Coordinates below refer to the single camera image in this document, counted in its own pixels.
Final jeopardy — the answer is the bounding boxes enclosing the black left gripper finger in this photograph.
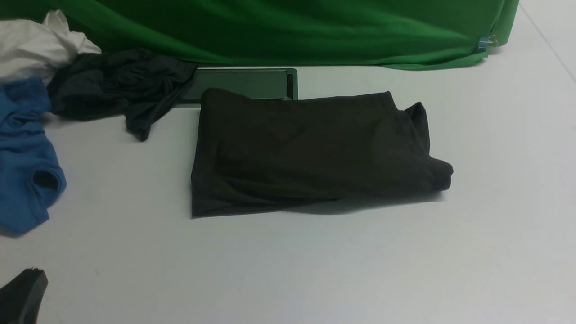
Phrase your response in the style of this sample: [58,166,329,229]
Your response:
[0,267,49,324]

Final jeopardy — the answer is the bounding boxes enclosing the dark gray long-sleeve shirt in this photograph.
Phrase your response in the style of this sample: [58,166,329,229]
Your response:
[191,88,454,218]

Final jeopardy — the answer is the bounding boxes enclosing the blue garment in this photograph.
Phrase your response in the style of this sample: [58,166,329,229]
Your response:
[0,76,67,237]

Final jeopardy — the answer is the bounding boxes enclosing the dark teal crumpled garment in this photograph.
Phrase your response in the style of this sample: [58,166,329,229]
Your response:
[47,49,198,142]

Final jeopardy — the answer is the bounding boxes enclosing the white garment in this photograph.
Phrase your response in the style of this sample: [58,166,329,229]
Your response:
[0,10,102,85]

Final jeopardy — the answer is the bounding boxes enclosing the green backdrop cloth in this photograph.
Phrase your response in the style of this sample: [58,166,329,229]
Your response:
[0,0,519,71]

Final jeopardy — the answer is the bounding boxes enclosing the blue binder clip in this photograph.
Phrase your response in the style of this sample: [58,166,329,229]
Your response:
[477,35,499,52]

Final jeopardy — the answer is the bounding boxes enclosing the gray table cable tray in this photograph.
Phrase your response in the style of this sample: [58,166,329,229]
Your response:
[178,68,298,104]

